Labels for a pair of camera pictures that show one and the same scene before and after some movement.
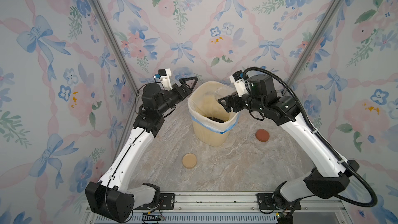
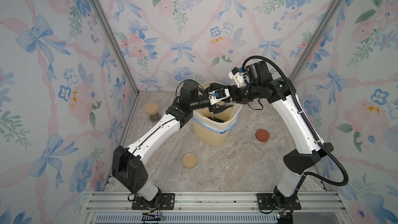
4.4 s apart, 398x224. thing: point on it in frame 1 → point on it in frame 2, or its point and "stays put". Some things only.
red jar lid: x=262 y=135 stays put
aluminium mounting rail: x=234 y=208 stays put
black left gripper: x=185 y=89 → x=212 y=109
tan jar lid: x=189 y=161 stays put
